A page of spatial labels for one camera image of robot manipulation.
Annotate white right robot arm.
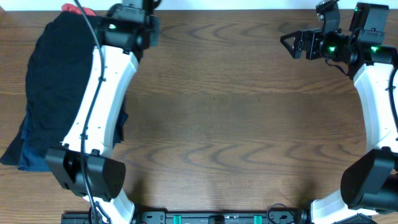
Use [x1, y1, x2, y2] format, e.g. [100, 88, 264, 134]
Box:
[280, 1, 397, 223]

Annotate navy blue shorts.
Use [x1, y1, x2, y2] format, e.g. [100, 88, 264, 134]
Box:
[0, 108, 129, 172]

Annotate red garment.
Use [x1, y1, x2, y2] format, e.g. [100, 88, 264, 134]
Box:
[61, 3, 97, 16]

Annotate black shorts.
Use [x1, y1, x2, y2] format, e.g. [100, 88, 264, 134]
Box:
[25, 11, 129, 155]

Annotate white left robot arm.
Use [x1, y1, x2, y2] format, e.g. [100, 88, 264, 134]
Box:
[45, 0, 160, 223]

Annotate black mounting rail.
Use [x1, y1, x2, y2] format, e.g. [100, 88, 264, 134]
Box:
[60, 211, 312, 224]

